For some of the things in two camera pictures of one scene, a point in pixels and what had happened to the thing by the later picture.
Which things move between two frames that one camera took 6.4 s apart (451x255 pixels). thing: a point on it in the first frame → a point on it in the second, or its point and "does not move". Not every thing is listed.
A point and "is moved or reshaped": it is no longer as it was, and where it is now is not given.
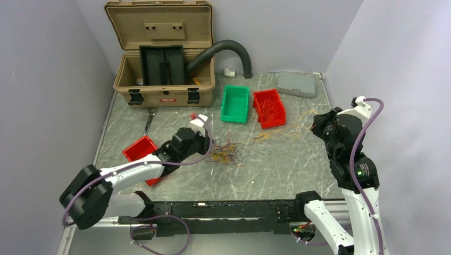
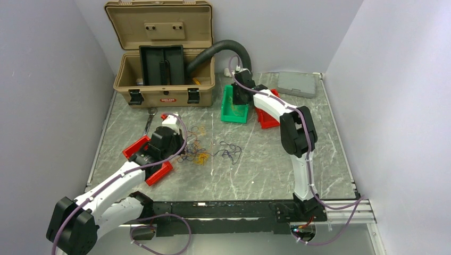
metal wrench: (152, 111) does not move
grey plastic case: (303, 84) does not move
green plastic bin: (235, 103) does not move
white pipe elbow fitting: (229, 73) does not move
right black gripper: (319, 119) → (235, 101)
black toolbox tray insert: (163, 65) does not move
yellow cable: (292, 133) → (236, 111)
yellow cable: (223, 155) is moved or reshaped
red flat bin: (144, 147) does not move
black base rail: (216, 217) does not move
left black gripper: (206, 143) → (178, 137)
